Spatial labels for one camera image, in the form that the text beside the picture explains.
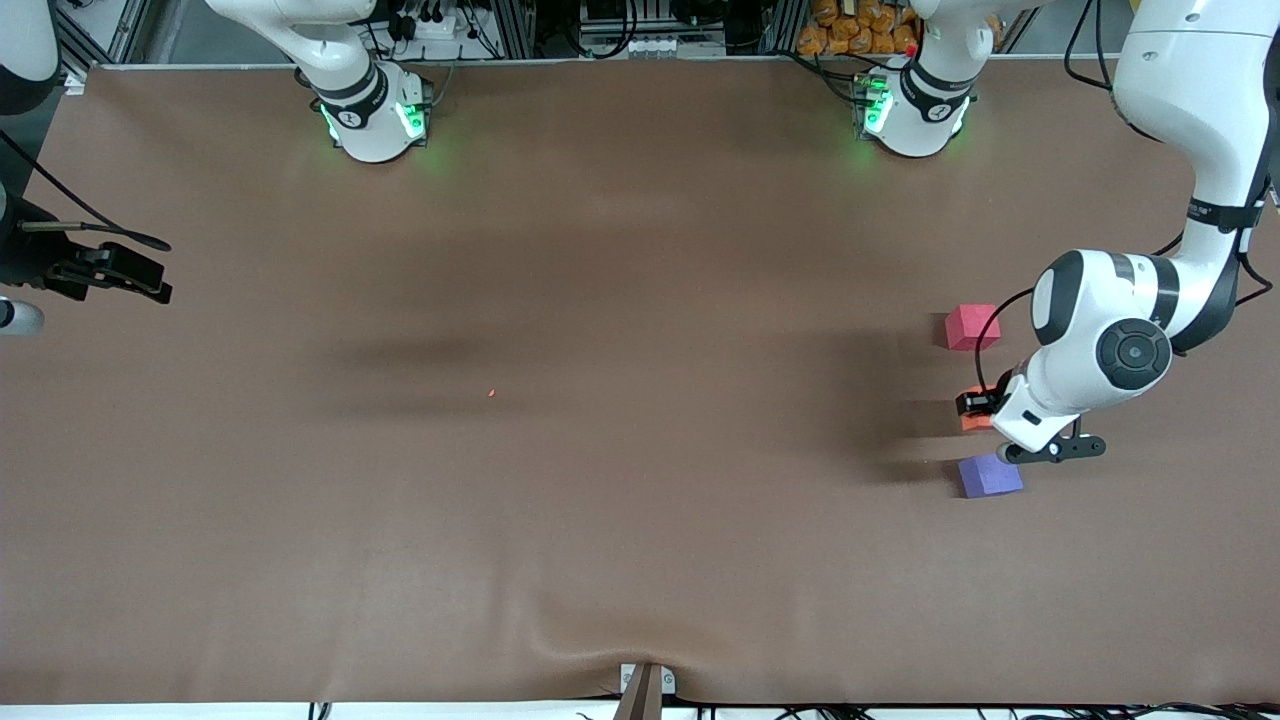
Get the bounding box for purple foam block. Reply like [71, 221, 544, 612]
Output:
[958, 451, 1025, 499]

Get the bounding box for red foam block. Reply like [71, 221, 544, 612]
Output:
[945, 304, 1001, 351]

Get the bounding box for brown table mat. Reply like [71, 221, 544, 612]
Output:
[0, 60, 1280, 706]

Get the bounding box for bag of orange items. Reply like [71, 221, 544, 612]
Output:
[797, 0, 921, 58]

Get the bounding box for metal table clamp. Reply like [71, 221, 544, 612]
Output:
[612, 662, 677, 720]

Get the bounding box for white power strip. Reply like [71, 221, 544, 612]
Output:
[618, 35, 723, 59]

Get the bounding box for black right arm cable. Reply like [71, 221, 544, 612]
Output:
[0, 128, 173, 253]

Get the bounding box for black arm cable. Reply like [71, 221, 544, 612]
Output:
[0, 128, 173, 253]
[974, 0, 1279, 399]

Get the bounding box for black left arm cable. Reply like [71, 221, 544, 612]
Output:
[974, 0, 1279, 399]

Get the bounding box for aluminium frame post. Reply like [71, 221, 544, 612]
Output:
[763, 0, 808, 57]
[495, 0, 538, 61]

